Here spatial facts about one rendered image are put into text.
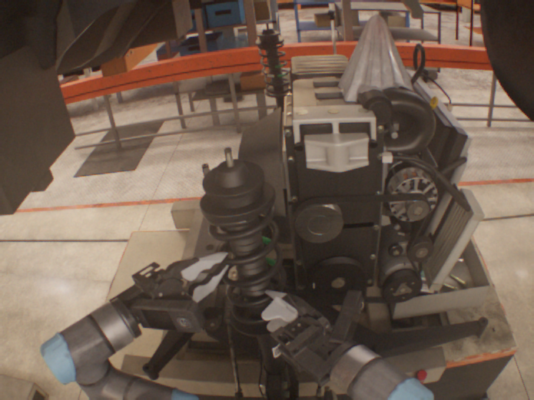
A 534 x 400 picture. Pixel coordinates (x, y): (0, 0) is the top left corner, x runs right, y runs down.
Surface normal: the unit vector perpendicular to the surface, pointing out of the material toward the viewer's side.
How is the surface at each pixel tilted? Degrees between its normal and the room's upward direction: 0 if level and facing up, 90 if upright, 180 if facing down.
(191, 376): 0
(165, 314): 79
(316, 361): 9
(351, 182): 90
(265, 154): 53
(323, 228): 90
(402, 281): 90
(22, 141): 90
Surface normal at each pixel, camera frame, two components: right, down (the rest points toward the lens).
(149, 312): -0.26, 0.43
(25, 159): 0.99, -0.06
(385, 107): -0.05, 0.59
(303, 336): -0.26, -0.81
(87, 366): 0.72, 0.31
